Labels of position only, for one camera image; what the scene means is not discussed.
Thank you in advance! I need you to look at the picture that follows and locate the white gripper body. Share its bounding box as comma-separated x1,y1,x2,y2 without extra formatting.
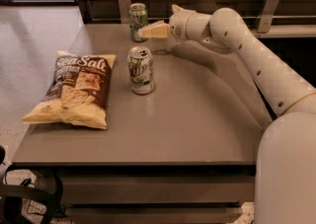
169,10,211,41

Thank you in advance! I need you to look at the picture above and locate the green soda can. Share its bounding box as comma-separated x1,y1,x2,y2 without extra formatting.
129,3,148,42

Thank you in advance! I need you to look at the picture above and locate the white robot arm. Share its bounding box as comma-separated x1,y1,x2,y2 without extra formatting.
138,5,316,224

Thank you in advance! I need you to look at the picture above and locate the white 7up soda can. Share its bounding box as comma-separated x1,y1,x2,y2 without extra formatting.
127,45,155,95

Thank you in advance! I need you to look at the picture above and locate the sea salt chips bag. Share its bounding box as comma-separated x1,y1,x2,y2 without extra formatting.
23,51,116,129

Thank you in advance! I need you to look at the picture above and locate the grey drawer cabinet table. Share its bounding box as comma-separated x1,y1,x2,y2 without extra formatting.
13,25,270,224

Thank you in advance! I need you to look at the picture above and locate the black office chair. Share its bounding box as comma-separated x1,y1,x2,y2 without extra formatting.
0,145,63,224

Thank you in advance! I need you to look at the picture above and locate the left metal bracket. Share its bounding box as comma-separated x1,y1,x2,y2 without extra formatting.
118,0,131,24

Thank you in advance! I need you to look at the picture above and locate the metal bracket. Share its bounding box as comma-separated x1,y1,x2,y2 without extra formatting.
255,0,279,34
118,0,131,24

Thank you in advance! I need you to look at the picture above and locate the right metal bracket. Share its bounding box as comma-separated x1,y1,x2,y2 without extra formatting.
255,0,279,34

